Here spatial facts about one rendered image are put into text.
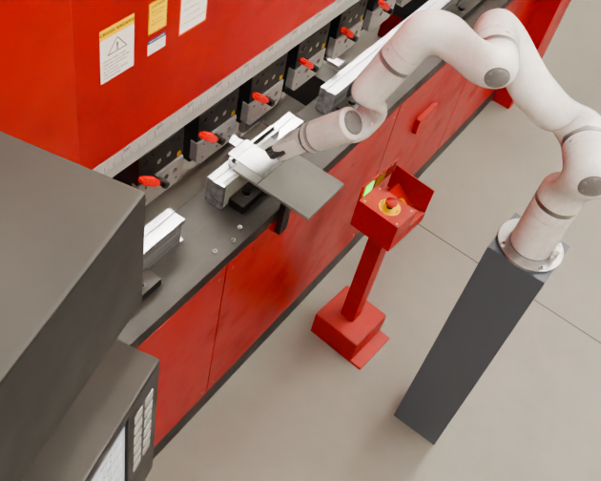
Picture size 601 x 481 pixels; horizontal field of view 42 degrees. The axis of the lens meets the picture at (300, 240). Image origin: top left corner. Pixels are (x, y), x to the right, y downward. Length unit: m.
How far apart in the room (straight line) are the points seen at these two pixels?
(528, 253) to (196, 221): 0.92
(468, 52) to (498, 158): 2.37
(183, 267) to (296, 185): 0.39
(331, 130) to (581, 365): 1.85
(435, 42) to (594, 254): 2.27
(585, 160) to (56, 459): 1.37
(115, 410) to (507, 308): 1.48
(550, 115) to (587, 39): 3.36
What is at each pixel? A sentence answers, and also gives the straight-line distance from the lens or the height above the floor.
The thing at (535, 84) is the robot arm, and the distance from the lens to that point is 1.88.
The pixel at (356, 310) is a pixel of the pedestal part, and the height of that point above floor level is 0.20.
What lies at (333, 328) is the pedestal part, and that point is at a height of 0.11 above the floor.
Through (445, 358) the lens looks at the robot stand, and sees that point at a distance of 2.63.
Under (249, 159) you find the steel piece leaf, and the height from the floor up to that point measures 1.00.
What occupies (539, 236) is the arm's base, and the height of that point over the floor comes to 1.10.
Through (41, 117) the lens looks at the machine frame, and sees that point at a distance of 1.06.
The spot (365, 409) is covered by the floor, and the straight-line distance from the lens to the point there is 3.00.
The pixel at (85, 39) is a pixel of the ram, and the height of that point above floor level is 1.72.
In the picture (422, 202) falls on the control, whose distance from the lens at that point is 2.65.
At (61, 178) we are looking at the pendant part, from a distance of 0.86.
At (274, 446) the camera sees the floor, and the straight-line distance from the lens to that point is 2.87.
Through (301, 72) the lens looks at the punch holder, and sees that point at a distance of 2.20.
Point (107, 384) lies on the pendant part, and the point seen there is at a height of 1.60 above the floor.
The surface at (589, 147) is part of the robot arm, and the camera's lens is 1.99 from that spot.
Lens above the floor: 2.57
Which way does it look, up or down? 49 degrees down
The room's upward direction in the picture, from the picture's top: 15 degrees clockwise
